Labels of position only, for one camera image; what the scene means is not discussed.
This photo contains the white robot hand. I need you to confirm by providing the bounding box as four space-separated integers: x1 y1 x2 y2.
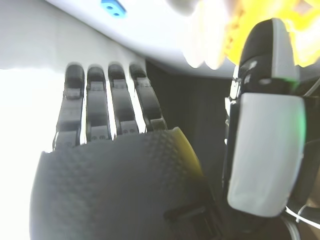
28 17 307 240

